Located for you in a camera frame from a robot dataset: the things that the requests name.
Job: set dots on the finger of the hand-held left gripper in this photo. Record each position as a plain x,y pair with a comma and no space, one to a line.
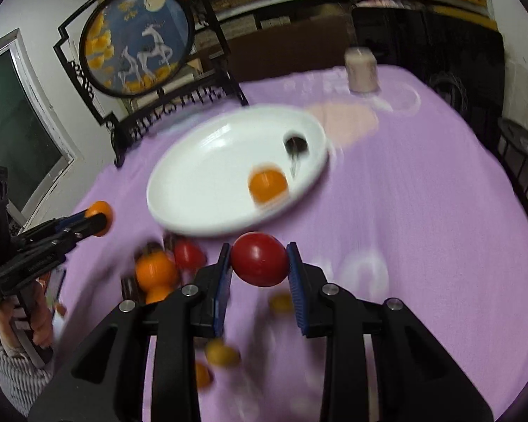
96,226
70,223

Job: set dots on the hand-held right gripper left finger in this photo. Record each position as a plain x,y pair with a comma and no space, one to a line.
223,274

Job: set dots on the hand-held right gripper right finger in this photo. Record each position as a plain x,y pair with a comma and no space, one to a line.
295,288

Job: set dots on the red cherry tomato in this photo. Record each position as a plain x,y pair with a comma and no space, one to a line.
188,256
259,260

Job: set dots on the large orange tomato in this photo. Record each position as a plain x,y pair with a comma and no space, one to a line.
156,272

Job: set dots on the white oval plate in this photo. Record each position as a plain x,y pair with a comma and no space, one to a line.
211,171

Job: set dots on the person's left hand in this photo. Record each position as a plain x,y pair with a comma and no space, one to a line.
44,316

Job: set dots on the white framed window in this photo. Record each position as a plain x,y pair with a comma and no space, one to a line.
13,132

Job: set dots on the purple printed tablecloth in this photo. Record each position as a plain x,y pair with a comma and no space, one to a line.
400,193

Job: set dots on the black framed round painting screen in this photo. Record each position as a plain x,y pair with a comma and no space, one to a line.
136,39

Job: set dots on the beige cup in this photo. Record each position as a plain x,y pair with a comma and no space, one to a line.
361,70

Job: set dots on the black waste bin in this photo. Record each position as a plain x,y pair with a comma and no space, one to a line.
521,154

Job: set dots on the black cabinet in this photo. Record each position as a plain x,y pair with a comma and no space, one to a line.
422,44

